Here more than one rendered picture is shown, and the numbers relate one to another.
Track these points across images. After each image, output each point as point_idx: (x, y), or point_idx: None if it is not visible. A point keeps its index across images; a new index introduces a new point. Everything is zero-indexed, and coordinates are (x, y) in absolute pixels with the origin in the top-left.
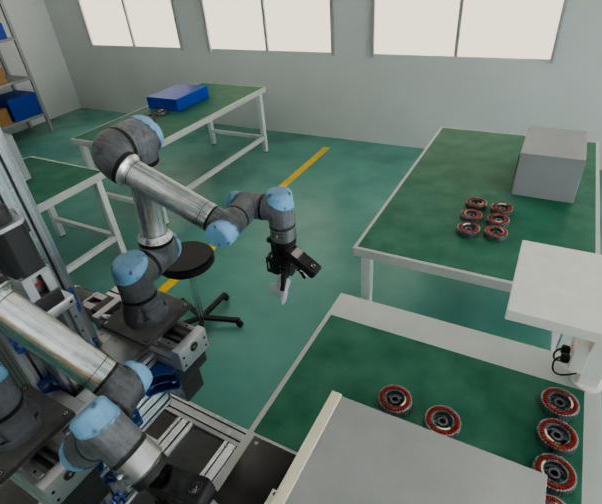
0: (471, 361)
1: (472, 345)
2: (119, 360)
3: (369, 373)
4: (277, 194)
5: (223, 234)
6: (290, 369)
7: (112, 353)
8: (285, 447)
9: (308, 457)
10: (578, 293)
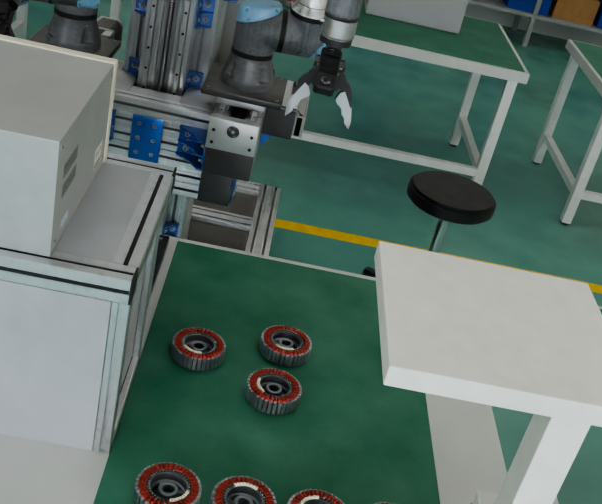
0: (421, 437)
1: (460, 441)
2: (189, 99)
3: (323, 327)
4: None
5: None
6: (286, 260)
7: (196, 95)
8: (168, 265)
9: (35, 46)
10: (474, 311)
